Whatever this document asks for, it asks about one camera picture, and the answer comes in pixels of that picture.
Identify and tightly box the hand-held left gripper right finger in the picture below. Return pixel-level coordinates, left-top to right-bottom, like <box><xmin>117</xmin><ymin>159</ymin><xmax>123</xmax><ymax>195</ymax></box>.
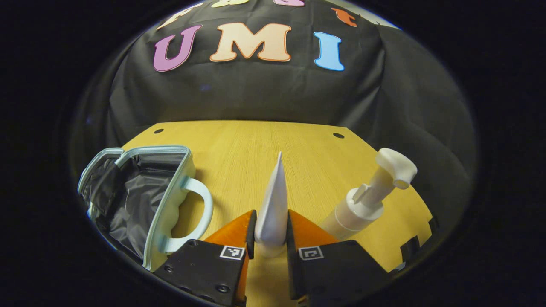
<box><xmin>285</xmin><ymin>209</ymin><xmax>395</xmax><ymax>301</ymax></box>

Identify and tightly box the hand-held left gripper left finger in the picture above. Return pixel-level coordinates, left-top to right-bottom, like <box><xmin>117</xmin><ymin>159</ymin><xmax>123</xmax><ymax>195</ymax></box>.
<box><xmin>154</xmin><ymin>209</ymin><xmax>258</xmax><ymax>307</ymax></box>

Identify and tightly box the white squeeze tube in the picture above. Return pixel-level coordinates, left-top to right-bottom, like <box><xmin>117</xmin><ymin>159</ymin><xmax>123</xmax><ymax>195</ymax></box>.
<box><xmin>254</xmin><ymin>151</ymin><xmax>289</xmax><ymax>258</ymax></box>

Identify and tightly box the white pump bottle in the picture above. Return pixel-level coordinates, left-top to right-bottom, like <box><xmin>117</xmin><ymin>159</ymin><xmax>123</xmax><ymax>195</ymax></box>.
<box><xmin>319</xmin><ymin>148</ymin><xmax>418</xmax><ymax>241</ymax></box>

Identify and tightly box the light blue suitcase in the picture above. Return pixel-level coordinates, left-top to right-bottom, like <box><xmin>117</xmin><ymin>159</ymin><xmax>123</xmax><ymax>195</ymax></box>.
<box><xmin>78</xmin><ymin>145</ymin><xmax>214</xmax><ymax>272</ymax></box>

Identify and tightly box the black backdrop cloth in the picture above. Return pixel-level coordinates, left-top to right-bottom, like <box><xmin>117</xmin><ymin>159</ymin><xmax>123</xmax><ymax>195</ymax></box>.
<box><xmin>70</xmin><ymin>0</ymin><xmax>478</xmax><ymax>256</ymax></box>

